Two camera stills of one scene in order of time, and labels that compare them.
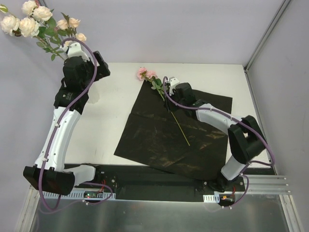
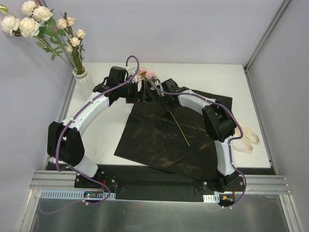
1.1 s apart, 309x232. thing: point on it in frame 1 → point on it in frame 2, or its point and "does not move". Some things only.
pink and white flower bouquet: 152,77 does not move
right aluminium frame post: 270,28 does not move
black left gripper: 100,65 → 140,90
